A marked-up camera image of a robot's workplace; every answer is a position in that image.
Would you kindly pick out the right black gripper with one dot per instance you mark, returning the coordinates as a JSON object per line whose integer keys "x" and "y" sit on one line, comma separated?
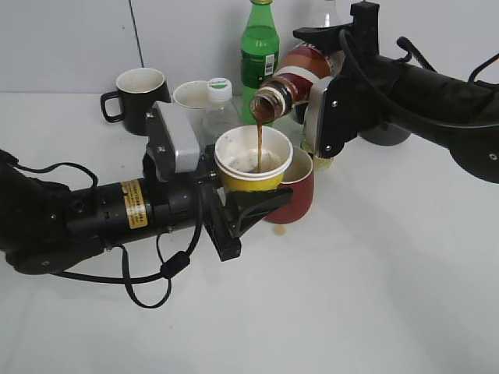
{"x": 351, "y": 104}

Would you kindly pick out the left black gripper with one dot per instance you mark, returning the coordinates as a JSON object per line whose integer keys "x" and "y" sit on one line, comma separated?
{"x": 183, "y": 200}

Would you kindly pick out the yellow paper cup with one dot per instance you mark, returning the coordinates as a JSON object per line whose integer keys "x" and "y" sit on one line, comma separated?
{"x": 252, "y": 159}

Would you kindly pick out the brown coffee bottle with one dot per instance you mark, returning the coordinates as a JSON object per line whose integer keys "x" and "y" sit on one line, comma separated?
{"x": 291, "y": 84}

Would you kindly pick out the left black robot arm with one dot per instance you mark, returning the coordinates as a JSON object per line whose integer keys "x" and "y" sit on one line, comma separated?
{"x": 46, "y": 227}

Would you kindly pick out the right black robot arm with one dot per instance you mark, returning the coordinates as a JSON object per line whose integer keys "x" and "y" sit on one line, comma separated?
{"x": 385, "y": 100}

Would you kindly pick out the cola bottle red label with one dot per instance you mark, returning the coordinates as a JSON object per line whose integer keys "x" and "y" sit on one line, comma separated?
{"x": 325, "y": 14}

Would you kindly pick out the red ceramic mug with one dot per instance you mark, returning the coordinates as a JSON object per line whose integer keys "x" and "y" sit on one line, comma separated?
{"x": 299, "y": 177}

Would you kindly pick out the green soda bottle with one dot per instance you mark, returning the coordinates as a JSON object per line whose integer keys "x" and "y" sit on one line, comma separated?
{"x": 260, "y": 45}

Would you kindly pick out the milky drink bottle white cap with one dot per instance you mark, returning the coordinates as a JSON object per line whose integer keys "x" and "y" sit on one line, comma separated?
{"x": 319, "y": 164}

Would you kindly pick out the clear water bottle green label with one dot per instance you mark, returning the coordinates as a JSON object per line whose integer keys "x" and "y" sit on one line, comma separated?
{"x": 220, "y": 114}

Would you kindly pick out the dark blue mug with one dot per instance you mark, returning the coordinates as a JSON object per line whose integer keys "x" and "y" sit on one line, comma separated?
{"x": 385, "y": 134}

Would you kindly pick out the white ceramic mug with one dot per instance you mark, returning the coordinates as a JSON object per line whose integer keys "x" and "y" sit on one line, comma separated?
{"x": 193, "y": 97}

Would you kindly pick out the black mug white interior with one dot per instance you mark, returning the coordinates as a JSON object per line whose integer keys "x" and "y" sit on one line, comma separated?
{"x": 137, "y": 90}

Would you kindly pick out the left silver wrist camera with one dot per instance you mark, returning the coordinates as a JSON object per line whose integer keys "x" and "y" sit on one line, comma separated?
{"x": 172, "y": 145}

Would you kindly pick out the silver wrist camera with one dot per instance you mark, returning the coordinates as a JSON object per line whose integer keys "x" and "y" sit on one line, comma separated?
{"x": 172, "y": 145}
{"x": 314, "y": 115}

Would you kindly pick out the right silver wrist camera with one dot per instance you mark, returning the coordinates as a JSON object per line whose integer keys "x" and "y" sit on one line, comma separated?
{"x": 314, "y": 115}

